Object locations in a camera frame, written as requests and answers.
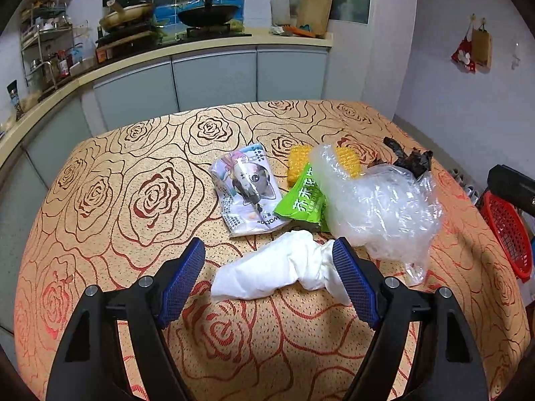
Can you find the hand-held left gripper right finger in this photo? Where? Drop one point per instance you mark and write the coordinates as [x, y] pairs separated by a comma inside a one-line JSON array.
[[355, 286]]

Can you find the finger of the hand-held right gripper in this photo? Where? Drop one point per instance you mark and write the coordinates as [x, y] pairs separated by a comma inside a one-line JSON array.
[[512, 188]]

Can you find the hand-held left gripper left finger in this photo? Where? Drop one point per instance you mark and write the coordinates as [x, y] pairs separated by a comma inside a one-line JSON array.
[[179, 286]]

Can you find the red plastic mesh basket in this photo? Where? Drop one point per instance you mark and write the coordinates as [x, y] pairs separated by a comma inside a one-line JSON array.
[[505, 234]]

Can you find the clear plastic bag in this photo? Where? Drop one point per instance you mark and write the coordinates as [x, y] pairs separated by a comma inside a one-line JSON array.
[[376, 209]]

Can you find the white tissue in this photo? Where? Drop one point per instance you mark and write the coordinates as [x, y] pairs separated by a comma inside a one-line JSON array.
[[267, 271]]

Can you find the green snack packet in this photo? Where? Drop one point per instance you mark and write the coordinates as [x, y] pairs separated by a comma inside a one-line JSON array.
[[303, 204]]

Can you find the black plastic bag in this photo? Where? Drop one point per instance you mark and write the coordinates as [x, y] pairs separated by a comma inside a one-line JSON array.
[[411, 161]]

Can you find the white cartoon printed packet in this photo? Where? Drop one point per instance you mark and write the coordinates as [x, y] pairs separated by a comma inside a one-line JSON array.
[[246, 192]]

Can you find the white intercom handset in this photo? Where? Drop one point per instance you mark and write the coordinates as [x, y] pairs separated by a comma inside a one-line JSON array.
[[515, 56]]

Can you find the red hanging cloth bag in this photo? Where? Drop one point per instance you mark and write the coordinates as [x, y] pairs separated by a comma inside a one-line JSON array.
[[462, 56]]

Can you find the brown paper bag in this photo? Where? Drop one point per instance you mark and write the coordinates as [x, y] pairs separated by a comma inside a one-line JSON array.
[[481, 48]]

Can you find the kitchen counter with grey cabinets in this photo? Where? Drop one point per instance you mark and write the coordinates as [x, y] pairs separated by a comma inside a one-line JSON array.
[[209, 79]]

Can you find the dark packet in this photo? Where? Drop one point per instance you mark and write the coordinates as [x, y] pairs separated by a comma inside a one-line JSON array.
[[14, 100]]

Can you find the black gas stove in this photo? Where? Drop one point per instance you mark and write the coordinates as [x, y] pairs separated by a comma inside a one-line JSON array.
[[138, 37]]

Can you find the orange kitchen tool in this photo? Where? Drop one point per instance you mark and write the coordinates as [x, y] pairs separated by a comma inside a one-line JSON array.
[[301, 31]]

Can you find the wooden cutting board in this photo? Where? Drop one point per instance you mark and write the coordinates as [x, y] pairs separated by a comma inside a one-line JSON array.
[[315, 4]]

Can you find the black wok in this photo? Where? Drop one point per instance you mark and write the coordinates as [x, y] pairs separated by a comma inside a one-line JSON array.
[[209, 14]]

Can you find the metal spice rack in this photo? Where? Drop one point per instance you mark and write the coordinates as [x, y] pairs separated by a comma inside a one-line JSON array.
[[41, 50]]

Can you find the brass coloured pan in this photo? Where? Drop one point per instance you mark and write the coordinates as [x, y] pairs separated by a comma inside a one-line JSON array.
[[125, 14]]

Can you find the clear plastic bottle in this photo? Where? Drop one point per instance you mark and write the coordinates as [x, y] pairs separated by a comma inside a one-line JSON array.
[[280, 10]]

